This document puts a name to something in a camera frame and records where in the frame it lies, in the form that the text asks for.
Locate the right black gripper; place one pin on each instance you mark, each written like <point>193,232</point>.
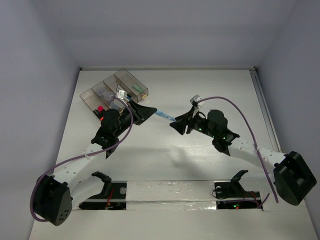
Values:
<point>180,125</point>

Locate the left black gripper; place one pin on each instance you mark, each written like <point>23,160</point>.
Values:
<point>141,113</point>

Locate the blue-capped white marker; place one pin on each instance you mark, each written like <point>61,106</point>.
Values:
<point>127,96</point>

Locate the clear jar of paperclips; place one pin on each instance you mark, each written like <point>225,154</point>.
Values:
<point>113,105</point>

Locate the pink highlighter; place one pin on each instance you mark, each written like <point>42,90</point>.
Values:
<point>101,109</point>

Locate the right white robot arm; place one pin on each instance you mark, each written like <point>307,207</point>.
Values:
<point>288,172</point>

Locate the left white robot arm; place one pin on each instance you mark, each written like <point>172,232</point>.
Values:
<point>68,184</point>

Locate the clear four-compartment organizer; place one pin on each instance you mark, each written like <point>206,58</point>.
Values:
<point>124,86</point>

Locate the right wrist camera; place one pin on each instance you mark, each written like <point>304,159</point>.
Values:
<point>196,102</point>

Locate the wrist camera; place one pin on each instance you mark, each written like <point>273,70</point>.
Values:
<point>196,102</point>
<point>121,95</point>

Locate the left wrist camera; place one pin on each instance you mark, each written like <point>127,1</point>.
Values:
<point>121,95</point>

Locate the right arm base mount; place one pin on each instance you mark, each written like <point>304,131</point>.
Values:
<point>230,195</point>

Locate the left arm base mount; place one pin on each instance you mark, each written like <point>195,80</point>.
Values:
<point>112,195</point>

